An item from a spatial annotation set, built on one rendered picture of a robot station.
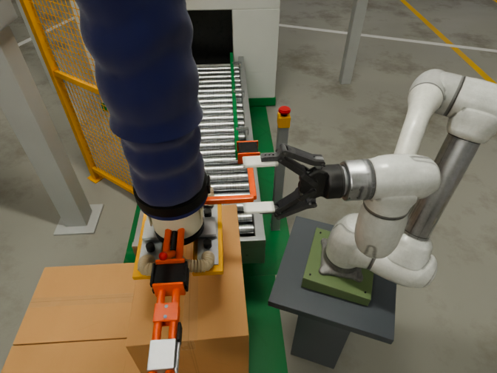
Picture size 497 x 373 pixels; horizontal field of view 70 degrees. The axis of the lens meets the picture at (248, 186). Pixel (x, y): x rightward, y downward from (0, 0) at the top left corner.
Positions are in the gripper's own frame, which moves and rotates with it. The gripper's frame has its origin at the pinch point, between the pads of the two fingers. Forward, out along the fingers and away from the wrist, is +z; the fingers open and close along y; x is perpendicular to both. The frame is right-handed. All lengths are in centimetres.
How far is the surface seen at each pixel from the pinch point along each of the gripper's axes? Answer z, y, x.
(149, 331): 33, 63, 0
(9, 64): 113, 28, 132
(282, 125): -30, 63, 115
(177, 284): 19.4, 31.9, -2.8
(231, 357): 7, 80, -4
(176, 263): 20.2, 32.9, 4.8
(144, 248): 33, 45, 20
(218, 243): 9, 46, 21
